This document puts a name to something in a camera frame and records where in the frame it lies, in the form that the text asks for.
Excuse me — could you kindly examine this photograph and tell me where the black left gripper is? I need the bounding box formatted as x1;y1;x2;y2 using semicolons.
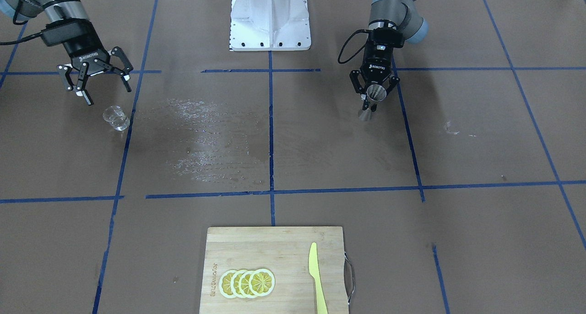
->
349;42;400;112

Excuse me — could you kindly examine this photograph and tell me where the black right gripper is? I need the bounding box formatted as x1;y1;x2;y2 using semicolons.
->
56;32;134;107

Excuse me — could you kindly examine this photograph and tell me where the steel jigger measuring cup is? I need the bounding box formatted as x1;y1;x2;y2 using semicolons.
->
358;84;387;122

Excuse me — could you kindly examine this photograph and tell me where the small glass beaker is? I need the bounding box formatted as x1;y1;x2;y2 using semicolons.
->
103;105;130;132

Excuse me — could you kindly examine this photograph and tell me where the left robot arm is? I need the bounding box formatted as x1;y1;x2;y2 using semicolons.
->
349;0;429;120

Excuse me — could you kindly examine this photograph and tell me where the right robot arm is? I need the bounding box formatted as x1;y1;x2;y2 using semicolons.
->
0;0;133;105

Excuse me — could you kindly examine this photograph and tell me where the bamboo cutting board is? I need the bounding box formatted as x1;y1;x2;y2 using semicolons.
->
199;227;349;314

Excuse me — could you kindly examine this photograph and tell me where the yellow plastic knife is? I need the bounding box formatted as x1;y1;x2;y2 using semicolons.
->
308;242;328;314

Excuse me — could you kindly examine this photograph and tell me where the front lemon slice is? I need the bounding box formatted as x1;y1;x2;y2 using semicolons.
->
249;268;276;297

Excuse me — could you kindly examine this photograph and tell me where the lemon slice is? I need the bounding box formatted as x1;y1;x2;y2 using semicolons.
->
249;268;276;297
230;270;246;298
237;271;257;298
219;270;236;299

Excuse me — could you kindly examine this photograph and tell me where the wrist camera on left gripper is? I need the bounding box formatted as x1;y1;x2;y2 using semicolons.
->
367;27;405;49

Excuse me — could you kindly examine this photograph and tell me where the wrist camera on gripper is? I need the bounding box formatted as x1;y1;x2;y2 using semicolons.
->
41;18;96;47
367;27;405;49

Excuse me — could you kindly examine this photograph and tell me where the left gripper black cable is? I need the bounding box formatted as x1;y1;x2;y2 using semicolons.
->
338;29;370;65

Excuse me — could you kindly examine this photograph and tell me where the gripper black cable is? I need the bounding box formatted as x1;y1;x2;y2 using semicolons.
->
0;28;46;47
338;29;370;65

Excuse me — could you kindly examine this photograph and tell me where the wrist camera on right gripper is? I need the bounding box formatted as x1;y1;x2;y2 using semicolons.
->
41;18;96;47

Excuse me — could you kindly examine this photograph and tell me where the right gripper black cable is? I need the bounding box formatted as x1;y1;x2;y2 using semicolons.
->
0;28;46;47

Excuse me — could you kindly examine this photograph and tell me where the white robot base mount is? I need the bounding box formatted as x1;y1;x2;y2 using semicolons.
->
229;0;312;52

